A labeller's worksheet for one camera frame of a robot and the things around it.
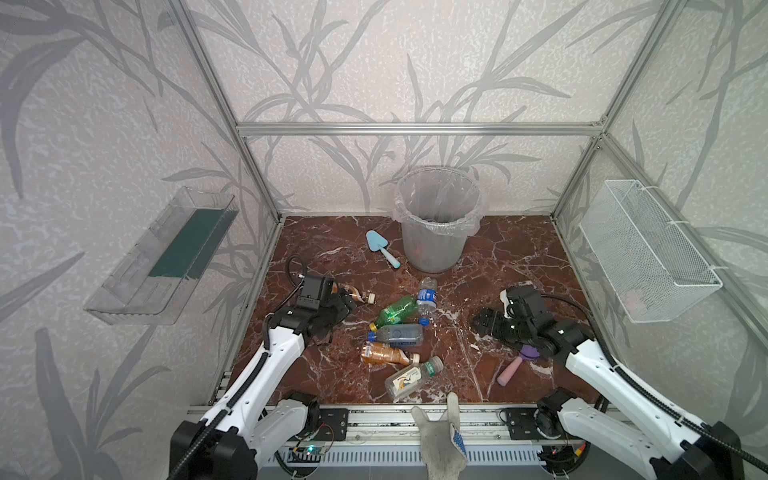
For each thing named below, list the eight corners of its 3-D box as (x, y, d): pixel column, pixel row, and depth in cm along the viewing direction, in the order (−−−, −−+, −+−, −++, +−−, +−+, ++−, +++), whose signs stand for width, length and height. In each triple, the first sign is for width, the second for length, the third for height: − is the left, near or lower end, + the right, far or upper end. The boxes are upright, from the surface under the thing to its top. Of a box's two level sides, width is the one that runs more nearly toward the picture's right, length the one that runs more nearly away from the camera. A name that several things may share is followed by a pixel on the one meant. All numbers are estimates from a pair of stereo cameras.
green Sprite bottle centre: (374, 337, 90) (373, 331, 87) (367, 321, 94) (365, 313, 90) (422, 315, 95) (423, 308, 91) (413, 300, 99) (414, 293, 95)
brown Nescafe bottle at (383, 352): (362, 365, 84) (360, 359, 80) (364, 348, 88) (362, 341, 83) (409, 365, 84) (409, 359, 80) (409, 348, 88) (409, 341, 83)
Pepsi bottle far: (415, 325, 93) (415, 319, 90) (419, 282, 103) (420, 275, 100) (434, 327, 93) (435, 321, 89) (437, 284, 103) (438, 277, 99)
